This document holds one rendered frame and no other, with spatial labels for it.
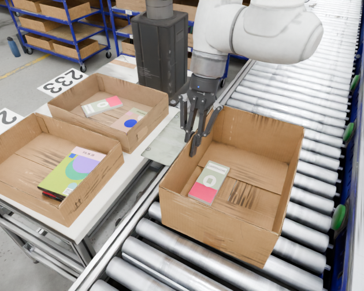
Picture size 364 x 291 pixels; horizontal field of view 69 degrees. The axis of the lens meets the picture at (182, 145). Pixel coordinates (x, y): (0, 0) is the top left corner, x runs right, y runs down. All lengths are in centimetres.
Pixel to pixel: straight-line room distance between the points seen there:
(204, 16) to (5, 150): 79
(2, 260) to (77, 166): 102
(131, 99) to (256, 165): 62
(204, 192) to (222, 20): 47
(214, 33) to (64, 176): 60
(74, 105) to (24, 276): 94
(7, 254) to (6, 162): 84
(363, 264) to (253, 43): 50
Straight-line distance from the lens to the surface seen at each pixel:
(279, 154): 96
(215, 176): 86
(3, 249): 186
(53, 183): 89
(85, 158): 93
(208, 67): 67
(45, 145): 109
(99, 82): 130
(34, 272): 171
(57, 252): 118
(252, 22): 59
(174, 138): 101
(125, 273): 74
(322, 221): 89
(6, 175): 105
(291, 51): 58
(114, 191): 87
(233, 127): 93
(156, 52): 115
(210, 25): 65
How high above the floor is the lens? 143
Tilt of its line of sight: 43 degrees down
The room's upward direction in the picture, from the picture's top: straight up
